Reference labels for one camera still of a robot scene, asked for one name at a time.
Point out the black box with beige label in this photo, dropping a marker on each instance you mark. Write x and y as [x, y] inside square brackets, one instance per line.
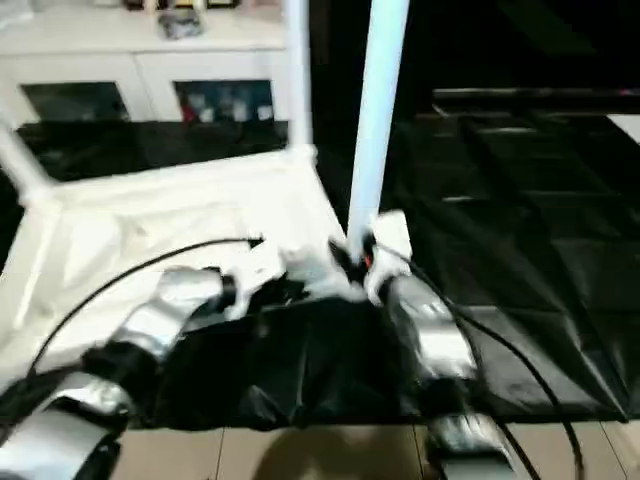
[425, 50]

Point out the black television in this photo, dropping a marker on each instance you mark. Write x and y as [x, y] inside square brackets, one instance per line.
[525, 95]

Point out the black mat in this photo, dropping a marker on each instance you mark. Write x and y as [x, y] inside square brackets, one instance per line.
[525, 300]

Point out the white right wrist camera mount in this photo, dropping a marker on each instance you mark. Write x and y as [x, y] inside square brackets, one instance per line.
[395, 230]

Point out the white plastic table top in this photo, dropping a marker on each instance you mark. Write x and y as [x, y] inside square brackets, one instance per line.
[125, 215]

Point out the white cabinet with glass doors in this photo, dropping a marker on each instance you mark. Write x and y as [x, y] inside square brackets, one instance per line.
[100, 55]

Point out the clear bag on cabinet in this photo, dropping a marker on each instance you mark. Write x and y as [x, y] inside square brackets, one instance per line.
[181, 25]

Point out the white plastic table leg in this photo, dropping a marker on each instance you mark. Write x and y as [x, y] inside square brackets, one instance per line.
[375, 125]
[25, 165]
[300, 75]

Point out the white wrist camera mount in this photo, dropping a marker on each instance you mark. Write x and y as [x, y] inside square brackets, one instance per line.
[255, 270]
[395, 230]

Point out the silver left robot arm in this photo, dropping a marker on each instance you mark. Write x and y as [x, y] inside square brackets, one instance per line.
[145, 320]

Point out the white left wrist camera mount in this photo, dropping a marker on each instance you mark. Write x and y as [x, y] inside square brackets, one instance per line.
[255, 270]

